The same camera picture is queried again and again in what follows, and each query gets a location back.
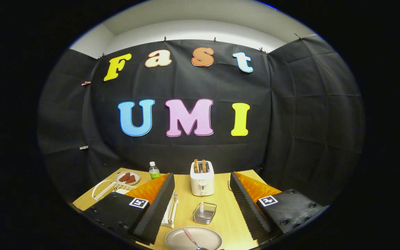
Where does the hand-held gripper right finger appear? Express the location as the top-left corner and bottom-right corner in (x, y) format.
(230, 172), (327, 243)

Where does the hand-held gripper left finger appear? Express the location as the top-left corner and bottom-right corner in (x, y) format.
(84, 173), (175, 245)

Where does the small grey saucer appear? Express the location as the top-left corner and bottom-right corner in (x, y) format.
(115, 170), (141, 186)

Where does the green label drink bottle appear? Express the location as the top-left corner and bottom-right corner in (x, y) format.
(149, 161), (161, 180)

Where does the metal wire basket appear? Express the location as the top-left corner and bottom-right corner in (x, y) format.
(192, 202), (217, 225)

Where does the checkered handle spoon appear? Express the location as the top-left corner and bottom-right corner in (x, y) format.
(183, 228), (209, 250)

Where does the white wire dish rack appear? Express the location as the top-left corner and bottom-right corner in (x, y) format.
(92, 179), (179, 229)

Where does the white toaster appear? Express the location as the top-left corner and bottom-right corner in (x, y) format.
(190, 160), (215, 197)

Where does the beige round plate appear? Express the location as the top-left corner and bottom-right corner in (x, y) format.
(165, 226), (223, 250)

